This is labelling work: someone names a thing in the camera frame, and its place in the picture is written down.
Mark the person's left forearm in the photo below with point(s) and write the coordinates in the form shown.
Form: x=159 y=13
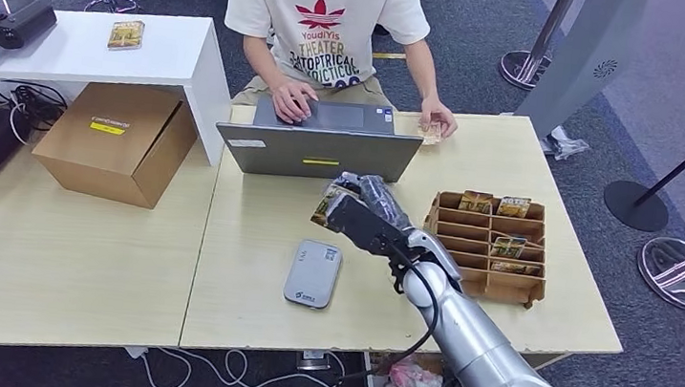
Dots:
x=424 y=70

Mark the person's right forearm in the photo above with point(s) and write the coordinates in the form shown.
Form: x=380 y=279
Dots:
x=262 y=63

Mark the wooden card rack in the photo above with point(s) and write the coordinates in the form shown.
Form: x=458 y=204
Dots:
x=461 y=217

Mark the brown cardboard box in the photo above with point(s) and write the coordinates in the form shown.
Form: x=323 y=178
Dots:
x=105 y=148

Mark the grey laptop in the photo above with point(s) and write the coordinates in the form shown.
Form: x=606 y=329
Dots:
x=296 y=149

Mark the pink plastic bag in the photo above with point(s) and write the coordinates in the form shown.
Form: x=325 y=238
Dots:
x=415 y=383

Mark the yellow floor tape strip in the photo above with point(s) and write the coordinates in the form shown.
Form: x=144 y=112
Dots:
x=389 y=56

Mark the chrome stanchion post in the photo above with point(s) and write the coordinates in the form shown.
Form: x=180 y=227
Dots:
x=521 y=68

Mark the grey standing panel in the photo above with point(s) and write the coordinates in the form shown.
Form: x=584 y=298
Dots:
x=579 y=64

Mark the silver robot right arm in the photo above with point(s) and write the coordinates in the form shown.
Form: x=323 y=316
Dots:
x=479 y=346

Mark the white power plug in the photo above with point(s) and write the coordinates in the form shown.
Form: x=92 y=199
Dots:
x=135 y=352

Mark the grey floor socket box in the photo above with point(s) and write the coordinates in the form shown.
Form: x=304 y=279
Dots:
x=312 y=361

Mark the white desk shelf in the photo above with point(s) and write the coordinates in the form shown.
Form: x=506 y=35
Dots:
x=166 y=52

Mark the person's left hand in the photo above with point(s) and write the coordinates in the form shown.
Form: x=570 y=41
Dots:
x=440 y=116

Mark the crumpled clear plastic wrap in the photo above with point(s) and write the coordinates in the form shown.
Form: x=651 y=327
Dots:
x=561 y=145

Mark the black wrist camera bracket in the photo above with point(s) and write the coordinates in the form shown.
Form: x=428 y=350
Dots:
x=364 y=226

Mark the gold room key card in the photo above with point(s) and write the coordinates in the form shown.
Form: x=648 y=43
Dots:
x=125 y=34
x=513 y=207
x=507 y=246
x=475 y=201
x=513 y=268

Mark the person's right hand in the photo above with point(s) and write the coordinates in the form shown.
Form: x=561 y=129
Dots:
x=291 y=103

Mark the black stanchion post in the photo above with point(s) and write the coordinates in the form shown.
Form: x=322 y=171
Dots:
x=634 y=207

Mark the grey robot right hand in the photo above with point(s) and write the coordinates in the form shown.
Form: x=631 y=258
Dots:
x=374 y=192

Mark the black controller with screen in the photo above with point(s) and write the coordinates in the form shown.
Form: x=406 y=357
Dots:
x=17 y=21

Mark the grey card reader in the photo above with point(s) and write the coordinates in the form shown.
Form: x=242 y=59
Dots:
x=311 y=275

